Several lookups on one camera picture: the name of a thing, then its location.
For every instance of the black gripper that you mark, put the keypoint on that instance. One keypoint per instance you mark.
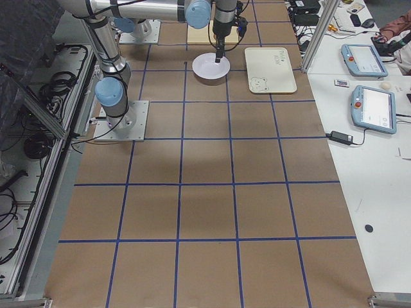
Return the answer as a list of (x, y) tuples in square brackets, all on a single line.
[(220, 29)]

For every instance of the white ribbed plate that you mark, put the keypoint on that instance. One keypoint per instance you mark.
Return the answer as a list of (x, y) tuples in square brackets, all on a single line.
[(204, 66)]

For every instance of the cream bear tray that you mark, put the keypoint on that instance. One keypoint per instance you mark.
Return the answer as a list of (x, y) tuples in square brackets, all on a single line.
[(269, 70)]

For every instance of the wooden cutting board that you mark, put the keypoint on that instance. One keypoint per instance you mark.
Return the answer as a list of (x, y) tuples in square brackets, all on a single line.
[(202, 36)]

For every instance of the upper blue teach pendant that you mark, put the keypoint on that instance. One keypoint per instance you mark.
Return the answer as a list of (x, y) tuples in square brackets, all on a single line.
[(363, 61)]

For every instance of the blue teach pendant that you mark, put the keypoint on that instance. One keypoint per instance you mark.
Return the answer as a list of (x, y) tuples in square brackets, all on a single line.
[(374, 109), (363, 61)]

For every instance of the black adapter on table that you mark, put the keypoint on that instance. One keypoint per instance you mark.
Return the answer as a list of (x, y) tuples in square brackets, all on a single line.
[(340, 137)]

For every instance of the lower blue teach pendant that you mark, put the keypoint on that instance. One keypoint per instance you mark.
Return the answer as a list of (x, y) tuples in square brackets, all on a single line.
[(374, 109)]

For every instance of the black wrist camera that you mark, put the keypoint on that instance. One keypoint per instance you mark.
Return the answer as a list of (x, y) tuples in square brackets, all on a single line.
[(241, 26)]

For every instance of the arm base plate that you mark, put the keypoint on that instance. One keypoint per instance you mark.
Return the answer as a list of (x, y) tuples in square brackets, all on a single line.
[(129, 127), (139, 32)]

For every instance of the aluminium frame post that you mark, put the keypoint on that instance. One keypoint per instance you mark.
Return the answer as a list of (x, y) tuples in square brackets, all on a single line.
[(327, 14)]

